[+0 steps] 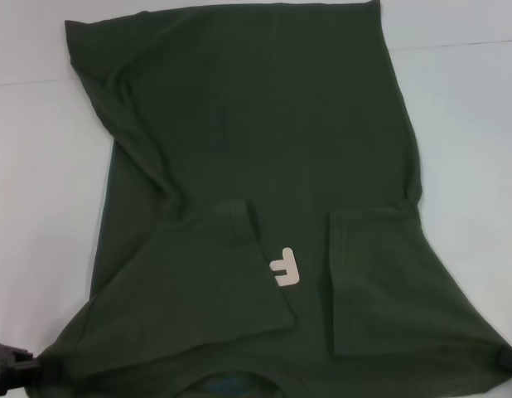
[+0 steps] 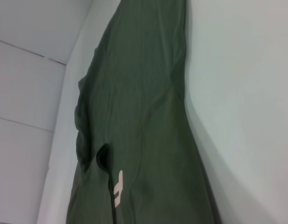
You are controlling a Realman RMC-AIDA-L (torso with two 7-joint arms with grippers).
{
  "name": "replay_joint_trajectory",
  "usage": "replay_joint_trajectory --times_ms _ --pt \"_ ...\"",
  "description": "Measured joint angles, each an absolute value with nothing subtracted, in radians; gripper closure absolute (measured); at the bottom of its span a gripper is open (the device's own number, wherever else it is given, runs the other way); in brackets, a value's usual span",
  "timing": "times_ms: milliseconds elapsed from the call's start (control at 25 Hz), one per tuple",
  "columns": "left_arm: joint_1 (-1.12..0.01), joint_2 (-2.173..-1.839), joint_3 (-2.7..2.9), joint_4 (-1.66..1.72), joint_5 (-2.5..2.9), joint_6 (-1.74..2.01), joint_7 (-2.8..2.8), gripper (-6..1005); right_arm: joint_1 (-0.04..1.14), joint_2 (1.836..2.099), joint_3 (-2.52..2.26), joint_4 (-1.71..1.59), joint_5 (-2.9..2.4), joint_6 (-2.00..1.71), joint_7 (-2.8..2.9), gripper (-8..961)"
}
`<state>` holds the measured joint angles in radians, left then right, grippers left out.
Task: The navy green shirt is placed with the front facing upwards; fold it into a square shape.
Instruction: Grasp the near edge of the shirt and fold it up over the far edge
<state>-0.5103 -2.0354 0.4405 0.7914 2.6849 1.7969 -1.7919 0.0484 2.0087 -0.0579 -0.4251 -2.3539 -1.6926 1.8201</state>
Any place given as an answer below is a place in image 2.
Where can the dark green printed T-shirt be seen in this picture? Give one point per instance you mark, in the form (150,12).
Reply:
(139,116)

